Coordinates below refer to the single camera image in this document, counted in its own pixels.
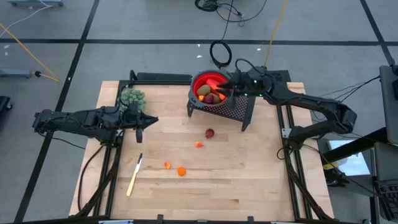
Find black left base cable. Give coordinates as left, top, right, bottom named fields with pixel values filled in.
left=76, top=144, right=106, bottom=214

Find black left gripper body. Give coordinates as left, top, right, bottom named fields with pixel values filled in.
left=122, top=103, right=146, bottom=144

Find grey monitor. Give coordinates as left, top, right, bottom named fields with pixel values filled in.
left=373, top=141, right=398, bottom=187

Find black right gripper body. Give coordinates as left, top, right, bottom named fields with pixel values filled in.
left=228, top=65, right=274, bottom=110

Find knife with cream handle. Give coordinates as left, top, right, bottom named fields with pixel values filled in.
left=126, top=152, right=144, bottom=197

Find black keyboard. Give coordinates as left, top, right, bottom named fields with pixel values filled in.
left=374, top=182, right=398, bottom=222

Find grey cabinet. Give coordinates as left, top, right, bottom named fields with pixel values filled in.
left=378, top=64, right=398, bottom=146

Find white floor cable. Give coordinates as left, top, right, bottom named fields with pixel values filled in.
left=0, top=0, right=53, bottom=30

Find black aluminium table frame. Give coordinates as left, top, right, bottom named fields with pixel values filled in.
left=70, top=70, right=335, bottom=224

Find black floor object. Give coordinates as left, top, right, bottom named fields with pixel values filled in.
left=0, top=95, right=13, bottom=112

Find black perforated metal stand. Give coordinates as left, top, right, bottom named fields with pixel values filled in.
left=186, top=73, right=259, bottom=132

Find white screen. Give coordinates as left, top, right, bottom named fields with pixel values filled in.
left=328, top=139, right=371, bottom=177

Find yellow floor cable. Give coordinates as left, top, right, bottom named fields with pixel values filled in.
left=0, top=23, right=60, bottom=83

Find black tangled floor cables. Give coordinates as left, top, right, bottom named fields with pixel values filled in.
left=195, top=0, right=268, bottom=23

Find grey floor bar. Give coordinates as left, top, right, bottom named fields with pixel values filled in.
left=0, top=68, right=33, bottom=78

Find green plant in white pot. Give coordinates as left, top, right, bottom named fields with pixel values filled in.
left=117, top=88, right=146, bottom=113

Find red yellow mango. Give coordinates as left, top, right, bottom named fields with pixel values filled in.
left=206, top=78, right=226, bottom=94

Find black coiled hanging cable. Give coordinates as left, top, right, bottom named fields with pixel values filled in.
left=209, top=0, right=234, bottom=70

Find red grey collapsible colander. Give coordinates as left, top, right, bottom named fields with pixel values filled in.
left=190, top=69, right=234, bottom=108

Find grey floor base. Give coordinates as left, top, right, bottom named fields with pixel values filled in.
left=6, top=0, right=64, bottom=7

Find yellow hanging cord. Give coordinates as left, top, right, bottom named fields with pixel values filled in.
left=263, top=0, right=289, bottom=68

